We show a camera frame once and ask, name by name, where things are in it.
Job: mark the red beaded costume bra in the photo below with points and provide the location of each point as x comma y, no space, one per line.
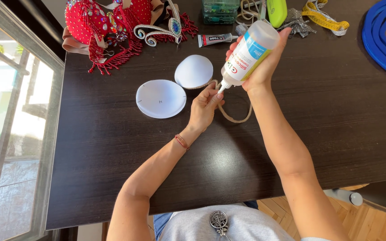
95,30

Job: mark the white glue bottle blue label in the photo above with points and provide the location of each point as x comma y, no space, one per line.
246,58

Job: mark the grey window frame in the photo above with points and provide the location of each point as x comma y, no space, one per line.
18,134

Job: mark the silver rhinestone trim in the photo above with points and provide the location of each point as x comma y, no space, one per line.
297,24

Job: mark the silver pendant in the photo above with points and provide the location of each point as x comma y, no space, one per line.
218,221

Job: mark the silver jewelled headpiece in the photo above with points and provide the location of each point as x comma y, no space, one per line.
166,30

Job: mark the lime green case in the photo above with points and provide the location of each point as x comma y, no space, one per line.
276,11

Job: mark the grey shirt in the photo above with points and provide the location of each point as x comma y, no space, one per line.
253,226

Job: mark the small glue tube red label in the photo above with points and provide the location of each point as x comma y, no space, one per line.
213,40

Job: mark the green plastic storage box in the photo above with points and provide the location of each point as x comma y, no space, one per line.
219,11

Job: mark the white bra cup pencil marks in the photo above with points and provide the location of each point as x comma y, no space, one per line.
161,99

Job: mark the person's left hand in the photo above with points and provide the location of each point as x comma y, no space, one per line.
202,112

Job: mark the yellow measuring tape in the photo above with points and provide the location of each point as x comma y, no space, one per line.
327,22

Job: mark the beige elastic bands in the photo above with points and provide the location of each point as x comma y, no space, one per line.
248,11

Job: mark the person's right hand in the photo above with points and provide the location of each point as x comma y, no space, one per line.
263,68

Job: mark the small clear plastic bag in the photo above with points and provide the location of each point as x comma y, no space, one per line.
241,28

